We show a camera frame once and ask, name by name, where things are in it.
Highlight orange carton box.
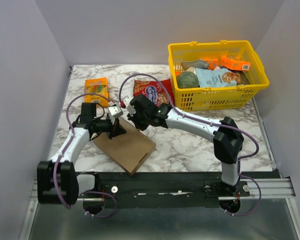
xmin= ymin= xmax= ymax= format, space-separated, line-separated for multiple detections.
xmin=219 ymin=57 xmax=251 ymax=71

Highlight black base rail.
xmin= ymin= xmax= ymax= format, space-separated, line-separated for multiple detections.
xmin=69 ymin=171 xmax=283 ymax=210

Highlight aluminium frame profile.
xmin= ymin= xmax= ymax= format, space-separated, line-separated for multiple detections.
xmin=20 ymin=178 xmax=300 ymax=240

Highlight green round melon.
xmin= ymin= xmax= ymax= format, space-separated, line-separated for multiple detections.
xmin=176 ymin=71 xmax=199 ymax=89

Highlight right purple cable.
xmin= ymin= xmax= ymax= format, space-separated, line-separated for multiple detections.
xmin=118 ymin=73 xmax=262 ymax=217

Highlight red candy bag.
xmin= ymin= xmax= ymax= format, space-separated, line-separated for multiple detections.
xmin=133 ymin=79 xmax=170 ymax=107

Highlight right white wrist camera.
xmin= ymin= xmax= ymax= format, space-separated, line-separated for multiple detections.
xmin=120 ymin=96 xmax=133 ymax=109

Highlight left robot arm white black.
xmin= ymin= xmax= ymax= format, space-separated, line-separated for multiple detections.
xmin=37 ymin=102 xmax=127 ymax=208

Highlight yellow plastic basket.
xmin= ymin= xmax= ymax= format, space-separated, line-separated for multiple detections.
xmin=168 ymin=40 xmax=270 ymax=112

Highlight orange snack packet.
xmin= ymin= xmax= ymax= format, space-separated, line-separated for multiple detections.
xmin=84 ymin=77 xmax=110 ymax=108

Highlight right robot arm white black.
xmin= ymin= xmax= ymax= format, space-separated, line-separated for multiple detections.
xmin=121 ymin=94 xmax=244 ymax=196

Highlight small orange box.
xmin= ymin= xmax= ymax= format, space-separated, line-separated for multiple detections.
xmin=202 ymin=58 xmax=219 ymax=70

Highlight brown cardboard express box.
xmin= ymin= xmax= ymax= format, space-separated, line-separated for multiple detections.
xmin=93 ymin=117 xmax=156 ymax=176

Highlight grey pouch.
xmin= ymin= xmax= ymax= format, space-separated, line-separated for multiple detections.
xmin=181 ymin=59 xmax=209 ymax=70

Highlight light blue chips bag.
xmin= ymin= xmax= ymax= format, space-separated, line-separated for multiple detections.
xmin=195 ymin=68 xmax=244 ymax=88

